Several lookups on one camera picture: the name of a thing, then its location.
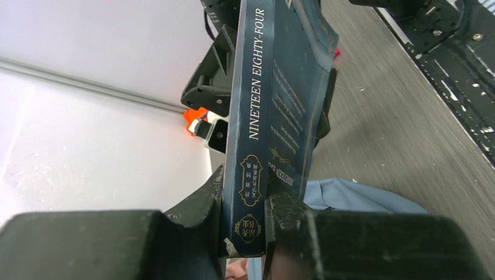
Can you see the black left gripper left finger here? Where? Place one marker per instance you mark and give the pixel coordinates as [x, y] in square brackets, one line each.
[180, 243]

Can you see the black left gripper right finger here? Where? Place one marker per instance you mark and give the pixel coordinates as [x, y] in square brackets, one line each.
[378, 245]

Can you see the blue backpack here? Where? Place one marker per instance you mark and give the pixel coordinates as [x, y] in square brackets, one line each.
[355, 197]

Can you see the blue Nineteen Eighty-Four book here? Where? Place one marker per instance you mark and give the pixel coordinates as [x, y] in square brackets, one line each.
[251, 161]

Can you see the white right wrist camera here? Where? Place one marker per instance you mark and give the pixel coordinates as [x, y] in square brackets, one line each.
[213, 129]

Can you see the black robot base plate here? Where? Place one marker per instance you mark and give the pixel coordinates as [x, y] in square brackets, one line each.
[452, 44]

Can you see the pink drawstring shorts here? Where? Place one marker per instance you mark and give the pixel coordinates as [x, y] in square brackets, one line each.
[237, 270]

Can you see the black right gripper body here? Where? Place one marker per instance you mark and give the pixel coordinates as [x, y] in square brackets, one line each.
[212, 73]

